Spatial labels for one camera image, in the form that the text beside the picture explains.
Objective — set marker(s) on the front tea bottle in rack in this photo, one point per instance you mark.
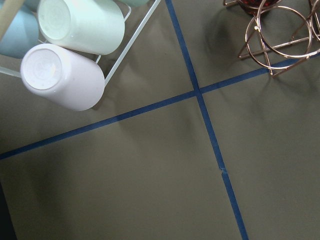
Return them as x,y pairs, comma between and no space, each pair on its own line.
251,6

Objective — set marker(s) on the copper wire bottle rack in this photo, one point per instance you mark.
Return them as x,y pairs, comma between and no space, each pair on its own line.
283,36

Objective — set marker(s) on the white cup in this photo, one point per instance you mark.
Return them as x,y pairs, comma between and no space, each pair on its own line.
90,26

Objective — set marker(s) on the wire cup rack wooden handle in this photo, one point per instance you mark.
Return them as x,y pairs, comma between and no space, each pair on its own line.
124,47

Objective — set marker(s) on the pink cup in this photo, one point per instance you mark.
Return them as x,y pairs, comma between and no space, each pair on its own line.
62,76

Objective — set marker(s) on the mint green cup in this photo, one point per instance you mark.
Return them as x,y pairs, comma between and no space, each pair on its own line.
134,3

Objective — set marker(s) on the light blue cup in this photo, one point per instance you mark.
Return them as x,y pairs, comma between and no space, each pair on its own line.
21,36

